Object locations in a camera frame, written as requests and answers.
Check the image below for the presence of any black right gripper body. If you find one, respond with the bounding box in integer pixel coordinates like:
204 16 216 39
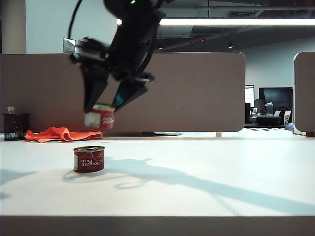
107 12 167 84

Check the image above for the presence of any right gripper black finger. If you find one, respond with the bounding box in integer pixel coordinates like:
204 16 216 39
112 80 149 113
82 68 109 114

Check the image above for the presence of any red tomato paste can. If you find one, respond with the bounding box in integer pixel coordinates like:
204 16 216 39
84 103 116 130
73 146 105 173

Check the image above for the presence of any orange cloth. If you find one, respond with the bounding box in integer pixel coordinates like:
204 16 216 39
25 126 103 143

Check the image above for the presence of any wide brown desk divider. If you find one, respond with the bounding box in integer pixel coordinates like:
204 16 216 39
0 51 247 134

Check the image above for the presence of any black mesh pen holder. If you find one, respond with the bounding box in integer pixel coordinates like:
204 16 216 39
2 113 30 141

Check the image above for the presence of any long ceiling light strip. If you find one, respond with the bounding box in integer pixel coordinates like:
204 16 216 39
116 18 315 26

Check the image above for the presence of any lit white monitor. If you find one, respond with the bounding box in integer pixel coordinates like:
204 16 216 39
245 84 255 107

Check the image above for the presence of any black round ottoman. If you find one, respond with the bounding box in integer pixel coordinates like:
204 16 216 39
255 115 282 125

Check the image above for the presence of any large black screen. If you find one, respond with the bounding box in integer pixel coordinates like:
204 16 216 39
258 87 293 116

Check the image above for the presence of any brown divider with white edge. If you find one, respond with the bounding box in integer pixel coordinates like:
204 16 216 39
292 51 315 136

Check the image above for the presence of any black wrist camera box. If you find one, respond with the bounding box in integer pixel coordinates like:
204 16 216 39
69 36 111 72

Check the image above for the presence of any metal wall switch plate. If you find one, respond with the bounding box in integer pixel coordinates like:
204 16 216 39
63 37 76 54

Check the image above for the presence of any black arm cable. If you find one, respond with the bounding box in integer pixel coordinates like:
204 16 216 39
68 0 83 40

